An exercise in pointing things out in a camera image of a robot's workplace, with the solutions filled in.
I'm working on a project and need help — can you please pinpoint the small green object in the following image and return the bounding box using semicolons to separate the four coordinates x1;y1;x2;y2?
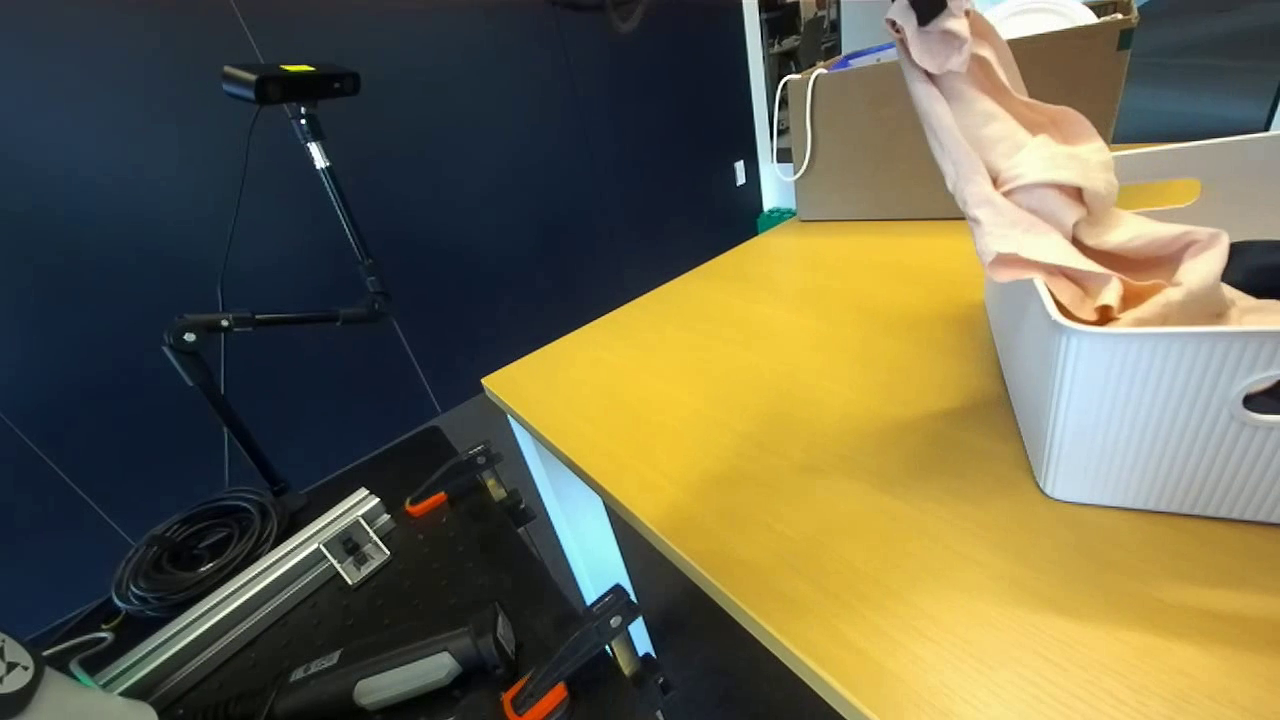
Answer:
754;201;805;235

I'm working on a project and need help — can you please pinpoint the brown cardboard box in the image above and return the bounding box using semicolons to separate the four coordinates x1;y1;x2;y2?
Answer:
791;14;1141;223

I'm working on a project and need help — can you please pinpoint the round black white disc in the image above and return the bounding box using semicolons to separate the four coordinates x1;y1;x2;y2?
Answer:
0;628;48;720

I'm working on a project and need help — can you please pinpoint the black orange bar clamp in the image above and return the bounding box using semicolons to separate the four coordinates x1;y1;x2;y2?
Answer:
495;579;672;720
401;440;521;530

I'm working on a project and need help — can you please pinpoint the black grey handheld device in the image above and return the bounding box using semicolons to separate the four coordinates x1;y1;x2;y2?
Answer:
259;607;526;720

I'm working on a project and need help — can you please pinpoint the white rope handle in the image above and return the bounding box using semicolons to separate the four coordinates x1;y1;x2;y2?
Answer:
769;66;838;189

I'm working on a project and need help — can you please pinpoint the cream pale pink garment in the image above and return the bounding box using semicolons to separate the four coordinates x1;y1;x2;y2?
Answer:
883;0;1280;332

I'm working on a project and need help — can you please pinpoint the black articulated camera stand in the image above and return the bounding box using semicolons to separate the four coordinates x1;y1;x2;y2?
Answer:
159;102;397;505

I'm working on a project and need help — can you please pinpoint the white ribbed plastic basket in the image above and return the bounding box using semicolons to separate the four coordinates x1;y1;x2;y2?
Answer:
979;129;1280;530

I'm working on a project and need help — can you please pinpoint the blue white flat box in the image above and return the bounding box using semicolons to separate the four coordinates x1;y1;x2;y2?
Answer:
829;36;907;76

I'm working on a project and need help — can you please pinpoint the black stereo camera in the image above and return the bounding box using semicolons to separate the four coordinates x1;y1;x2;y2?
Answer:
219;62;366;107

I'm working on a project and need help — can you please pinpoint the aluminium extrusion bar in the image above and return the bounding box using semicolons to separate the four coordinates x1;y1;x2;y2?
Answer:
92;485;401;701

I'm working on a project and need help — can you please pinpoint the coiled black cable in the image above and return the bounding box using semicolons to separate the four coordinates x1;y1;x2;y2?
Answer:
110;485;288;620

